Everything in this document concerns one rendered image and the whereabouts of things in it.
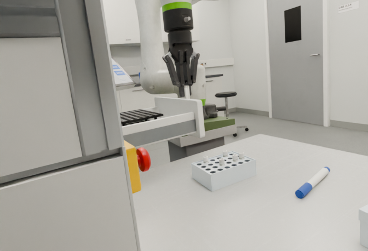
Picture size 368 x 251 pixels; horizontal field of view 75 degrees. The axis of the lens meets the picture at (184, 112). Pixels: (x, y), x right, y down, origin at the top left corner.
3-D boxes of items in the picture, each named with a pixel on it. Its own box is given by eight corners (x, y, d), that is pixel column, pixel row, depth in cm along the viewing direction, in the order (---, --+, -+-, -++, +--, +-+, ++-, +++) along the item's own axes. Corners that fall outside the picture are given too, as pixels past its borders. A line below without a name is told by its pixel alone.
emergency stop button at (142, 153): (145, 165, 43) (142, 144, 42) (154, 172, 39) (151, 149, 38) (128, 170, 41) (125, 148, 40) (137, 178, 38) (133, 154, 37)
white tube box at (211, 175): (233, 164, 63) (232, 150, 62) (257, 175, 56) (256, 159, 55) (192, 177, 57) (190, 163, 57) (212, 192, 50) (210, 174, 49)
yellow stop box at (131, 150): (131, 175, 43) (125, 136, 42) (146, 189, 37) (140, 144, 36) (102, 184, 41) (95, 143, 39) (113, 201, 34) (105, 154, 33)
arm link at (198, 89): (170, 105, 115) (167, 65, 113) (201, 103, 119) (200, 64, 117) (176, 108, 103) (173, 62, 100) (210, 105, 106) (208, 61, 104)
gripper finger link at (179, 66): (183, 50, 74) (179, 50, 73) (185, 86, 76) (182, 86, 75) (177, 51, 77) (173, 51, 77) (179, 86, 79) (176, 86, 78)
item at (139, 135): (158, 121, 92) (156, 106, 91) (196, 132, 70) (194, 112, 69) (38, 148, 72) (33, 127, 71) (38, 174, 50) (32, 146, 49)
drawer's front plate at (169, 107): (161, 124, 94) (157, 96, 93) (205, 137, 70) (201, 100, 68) (157, 125, 93) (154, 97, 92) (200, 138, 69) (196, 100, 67)
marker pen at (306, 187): (322, 171, 54) (322, 165, 53) (331, 173, 52) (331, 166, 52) (294, 197, 45) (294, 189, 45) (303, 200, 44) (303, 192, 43)
